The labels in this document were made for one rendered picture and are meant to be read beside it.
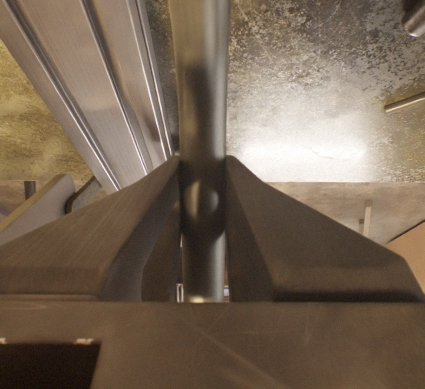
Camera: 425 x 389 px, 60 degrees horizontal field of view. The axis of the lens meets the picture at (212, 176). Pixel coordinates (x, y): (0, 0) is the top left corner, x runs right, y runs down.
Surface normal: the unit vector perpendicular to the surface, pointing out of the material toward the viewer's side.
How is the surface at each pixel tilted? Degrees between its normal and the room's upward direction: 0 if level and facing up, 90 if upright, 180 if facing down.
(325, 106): 0
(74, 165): 0
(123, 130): 0
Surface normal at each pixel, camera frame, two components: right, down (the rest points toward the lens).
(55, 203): 1.00, 0.00
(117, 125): 0.00, 0.91
